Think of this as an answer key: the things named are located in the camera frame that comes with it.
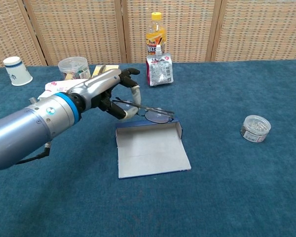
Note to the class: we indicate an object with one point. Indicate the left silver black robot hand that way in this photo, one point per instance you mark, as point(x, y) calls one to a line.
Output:
point(98, 82)

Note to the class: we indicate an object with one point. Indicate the black-rimmed eyeglasses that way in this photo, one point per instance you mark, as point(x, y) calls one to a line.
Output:
point(159, 118)

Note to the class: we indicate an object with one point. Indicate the blue cardboard glasses case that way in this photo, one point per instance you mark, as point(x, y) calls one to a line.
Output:
point(150, 150)

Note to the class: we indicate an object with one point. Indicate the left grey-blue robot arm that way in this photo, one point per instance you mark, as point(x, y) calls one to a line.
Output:
point(22, 133)

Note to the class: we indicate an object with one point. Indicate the razor on yellow blister card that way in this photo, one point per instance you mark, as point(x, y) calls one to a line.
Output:
point(112, 67)

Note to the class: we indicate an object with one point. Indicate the clear jar of colourful clips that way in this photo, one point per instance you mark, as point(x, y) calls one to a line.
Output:
point(72, 67)

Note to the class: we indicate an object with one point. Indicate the white tissue pack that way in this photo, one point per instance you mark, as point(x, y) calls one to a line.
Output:
point(61, 86)

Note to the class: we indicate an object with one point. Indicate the woven bamboo folding screen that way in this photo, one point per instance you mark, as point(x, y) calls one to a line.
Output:
point(76, 29)

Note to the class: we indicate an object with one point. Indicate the silver spout pouch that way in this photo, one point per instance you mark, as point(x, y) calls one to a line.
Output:
point(160, 71)

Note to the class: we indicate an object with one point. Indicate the yellow-capped drink bottle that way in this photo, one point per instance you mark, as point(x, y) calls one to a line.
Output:
point(156, 34)

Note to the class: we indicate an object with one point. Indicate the white paper cup blue band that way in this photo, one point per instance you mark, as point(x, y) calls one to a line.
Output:
point(17, 72)

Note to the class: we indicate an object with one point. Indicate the blue carpet table cover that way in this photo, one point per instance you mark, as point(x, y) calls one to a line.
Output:
point(212, 185)

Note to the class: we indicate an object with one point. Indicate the small clear jar of paperclips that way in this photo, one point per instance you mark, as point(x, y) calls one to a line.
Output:
point(255, 129)

